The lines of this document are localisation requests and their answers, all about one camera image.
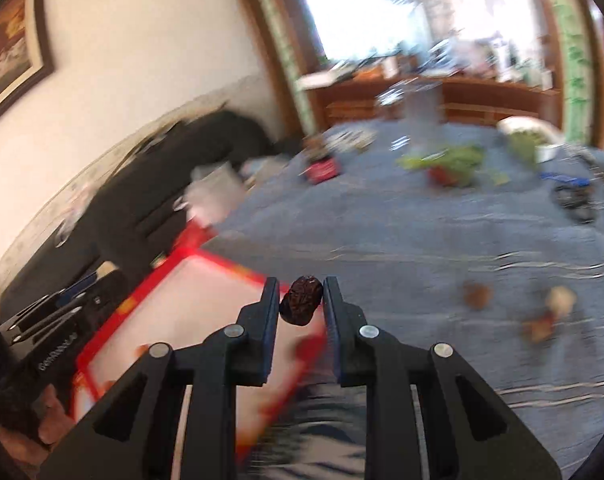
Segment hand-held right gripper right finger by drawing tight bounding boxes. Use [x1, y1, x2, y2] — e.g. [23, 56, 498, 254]
[323, 276, 563, 480]

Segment red packet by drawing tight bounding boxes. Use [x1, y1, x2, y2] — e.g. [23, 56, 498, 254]
[304, 157, 343, 185]

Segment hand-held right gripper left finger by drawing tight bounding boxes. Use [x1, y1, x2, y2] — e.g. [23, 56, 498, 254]
[37, 276, 281, 480]

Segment framed wall picture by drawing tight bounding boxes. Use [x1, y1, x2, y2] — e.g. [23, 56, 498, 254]
[0, 0, 57, 136]

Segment wrinkled dark red date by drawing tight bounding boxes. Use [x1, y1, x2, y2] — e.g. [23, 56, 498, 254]
[279, 275, 325, 326]

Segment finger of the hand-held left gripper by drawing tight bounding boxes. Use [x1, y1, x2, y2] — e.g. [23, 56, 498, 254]
[0, 275, 100, 333]
[9, 300, 90, 347]

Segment beige sugarcane chunk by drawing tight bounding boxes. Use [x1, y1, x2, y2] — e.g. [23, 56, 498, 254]
[546, 286, 578, 318]

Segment wooden sideboard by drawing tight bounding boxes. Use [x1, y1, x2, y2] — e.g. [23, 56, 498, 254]
[299, 67, 565, 128]

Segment brown longan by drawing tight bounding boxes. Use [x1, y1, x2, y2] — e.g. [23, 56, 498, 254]
[462, 282, 493, 308]

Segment clear glass pitcher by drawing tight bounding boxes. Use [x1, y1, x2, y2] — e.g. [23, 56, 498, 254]
[377, 77, 445, 128]

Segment person's left hand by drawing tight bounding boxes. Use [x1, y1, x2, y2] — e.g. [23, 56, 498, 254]
[0, 385, 80, 453]

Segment green leafy vegetable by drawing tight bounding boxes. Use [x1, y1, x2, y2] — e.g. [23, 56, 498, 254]
[397, 145, 507, 188]

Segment smooth dark red date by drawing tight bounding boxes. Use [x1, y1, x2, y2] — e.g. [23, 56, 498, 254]
[522, 312, 557, 345]

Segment black chair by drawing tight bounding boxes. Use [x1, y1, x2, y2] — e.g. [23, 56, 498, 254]
[0, 110, 270, 331]

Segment red-rimmed white tray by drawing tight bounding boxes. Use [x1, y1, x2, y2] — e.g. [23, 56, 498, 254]
[72, 222, 333, 466]

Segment green cloth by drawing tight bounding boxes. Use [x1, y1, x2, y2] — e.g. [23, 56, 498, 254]
[506, 131, 540, 166]

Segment black scissors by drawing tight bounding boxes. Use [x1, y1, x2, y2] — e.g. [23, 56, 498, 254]
[552, 182, 600, 225]

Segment white bowl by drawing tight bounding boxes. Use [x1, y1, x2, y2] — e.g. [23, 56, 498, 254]
[496, 116, 565, 163]

